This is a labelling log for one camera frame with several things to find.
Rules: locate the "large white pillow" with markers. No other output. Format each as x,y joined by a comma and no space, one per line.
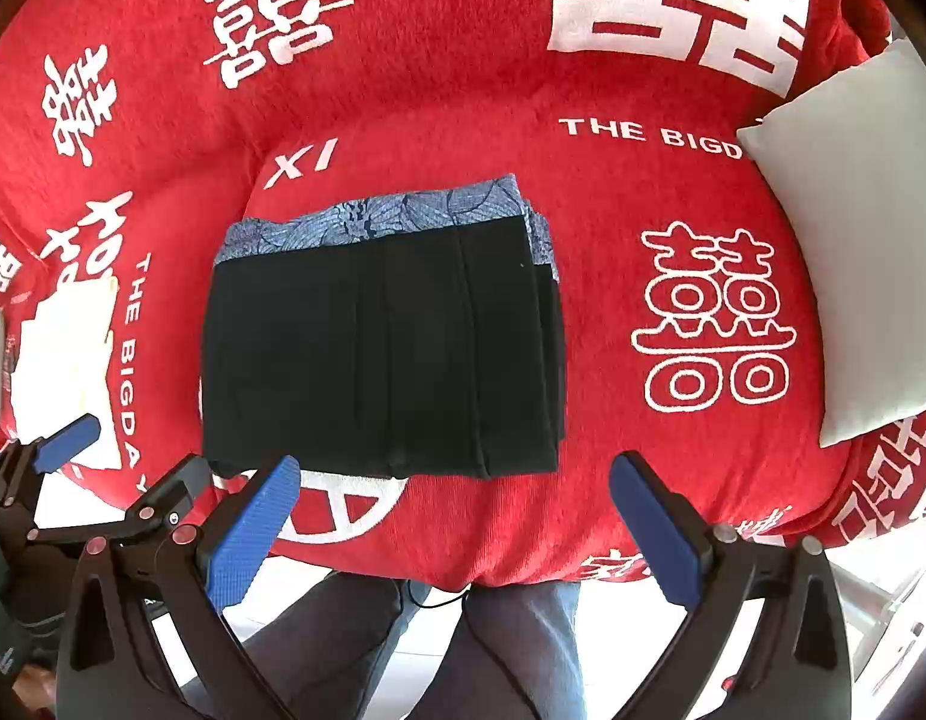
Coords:
860,240

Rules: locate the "person's right leg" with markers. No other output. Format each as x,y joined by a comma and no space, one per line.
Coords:
523,652

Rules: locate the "black pants with blue waistband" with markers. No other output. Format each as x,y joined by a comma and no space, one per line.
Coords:
373,345

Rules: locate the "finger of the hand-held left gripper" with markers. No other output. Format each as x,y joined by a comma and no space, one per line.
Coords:
166,499
69,441

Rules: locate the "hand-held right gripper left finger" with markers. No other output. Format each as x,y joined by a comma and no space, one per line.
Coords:
253,532

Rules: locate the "red printed blanket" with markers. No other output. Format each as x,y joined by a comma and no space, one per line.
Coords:
658,165

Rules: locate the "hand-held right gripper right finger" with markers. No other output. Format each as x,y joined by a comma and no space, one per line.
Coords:
658,532

